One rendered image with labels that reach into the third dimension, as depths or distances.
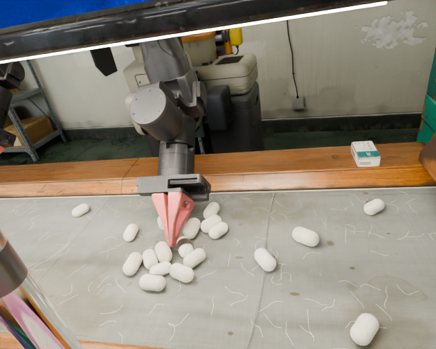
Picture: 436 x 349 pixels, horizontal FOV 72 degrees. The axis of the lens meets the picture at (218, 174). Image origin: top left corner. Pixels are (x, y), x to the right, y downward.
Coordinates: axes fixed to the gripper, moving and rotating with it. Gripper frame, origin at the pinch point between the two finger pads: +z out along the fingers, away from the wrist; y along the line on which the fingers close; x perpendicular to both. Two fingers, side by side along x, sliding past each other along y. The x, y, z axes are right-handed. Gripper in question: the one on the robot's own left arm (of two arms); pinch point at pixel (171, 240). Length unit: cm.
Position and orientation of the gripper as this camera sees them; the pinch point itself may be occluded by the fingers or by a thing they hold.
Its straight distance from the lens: 46.1
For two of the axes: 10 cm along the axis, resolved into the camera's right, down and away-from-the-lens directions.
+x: 2.2, 3.0, 9.3
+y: 9.7, -0.5, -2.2
